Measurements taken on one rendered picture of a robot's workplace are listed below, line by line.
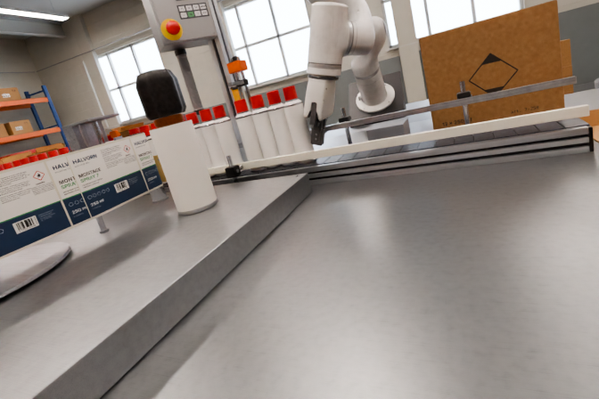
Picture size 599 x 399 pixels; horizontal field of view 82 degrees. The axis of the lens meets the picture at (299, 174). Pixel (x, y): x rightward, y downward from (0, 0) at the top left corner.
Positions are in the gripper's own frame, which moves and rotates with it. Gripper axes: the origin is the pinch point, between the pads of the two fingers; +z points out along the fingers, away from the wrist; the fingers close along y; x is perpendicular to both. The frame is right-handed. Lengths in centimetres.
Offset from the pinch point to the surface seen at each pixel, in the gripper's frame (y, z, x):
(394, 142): 4.1, -3.3, 19.9
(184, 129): 29.1, -5.0, -18.5
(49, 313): 63, 11, -12
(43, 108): -424, 173, -830
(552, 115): 4.2, -13.6, 47.7
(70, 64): -459, 70, -759
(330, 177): 4.9, 8.4, 6.0
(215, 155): 2.2, 10.6, -31.0
